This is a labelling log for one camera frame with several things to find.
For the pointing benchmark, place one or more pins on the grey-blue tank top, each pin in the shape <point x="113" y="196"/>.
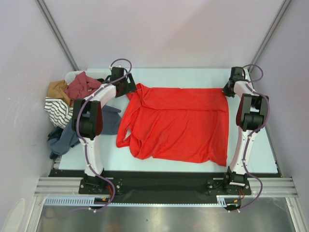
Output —
<point x="60" y="141"/>

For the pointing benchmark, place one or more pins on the tan brown tank top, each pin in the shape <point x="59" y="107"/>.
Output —
<point x="57" y="90"/>

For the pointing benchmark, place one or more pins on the striped white black tank top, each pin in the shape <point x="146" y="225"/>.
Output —
<point x="59" y="112"/>

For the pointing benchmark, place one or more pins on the left aluminium corner post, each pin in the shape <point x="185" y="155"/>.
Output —
<point x="57" y="33"/>

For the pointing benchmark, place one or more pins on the maroon tank top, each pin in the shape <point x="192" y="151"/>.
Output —
<point x="81" y="87"/>

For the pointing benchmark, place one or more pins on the red tank top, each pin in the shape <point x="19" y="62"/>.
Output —
<point x="181" y="124"/>

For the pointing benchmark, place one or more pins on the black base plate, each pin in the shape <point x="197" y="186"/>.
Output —
<point x="91" y="185"/>
<point x="219" y="187"/>

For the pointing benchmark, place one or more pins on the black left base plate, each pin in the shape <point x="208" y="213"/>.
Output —
<point x="91" y="185"/>

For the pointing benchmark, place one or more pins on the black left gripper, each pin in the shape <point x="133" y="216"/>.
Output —
<point x="130" y="87"/>

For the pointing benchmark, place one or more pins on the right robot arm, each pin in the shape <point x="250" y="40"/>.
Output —
<point x="252" y="116"/>

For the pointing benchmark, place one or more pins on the right aluminium corner post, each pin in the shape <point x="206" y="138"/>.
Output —
<point x="271" y="30"/>

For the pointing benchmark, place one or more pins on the aluminium corner post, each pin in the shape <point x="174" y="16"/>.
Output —
<point x="57" y="33"/>
<point x="271" y="30"/>

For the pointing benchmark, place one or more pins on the white plastic laundry bin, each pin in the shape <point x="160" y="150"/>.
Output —
<point x="93" y="73"/>

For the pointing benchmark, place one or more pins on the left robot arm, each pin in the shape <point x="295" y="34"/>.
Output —
<point x="87" y="120"/>

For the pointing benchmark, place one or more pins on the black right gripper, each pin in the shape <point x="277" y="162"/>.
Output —
<point x="227" y="92"/>

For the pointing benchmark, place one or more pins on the aluminium frame rail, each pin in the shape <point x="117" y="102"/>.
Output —
<point x="69" y="186"/>

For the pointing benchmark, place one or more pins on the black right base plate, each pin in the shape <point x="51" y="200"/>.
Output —
<point x="219" y="187"/>

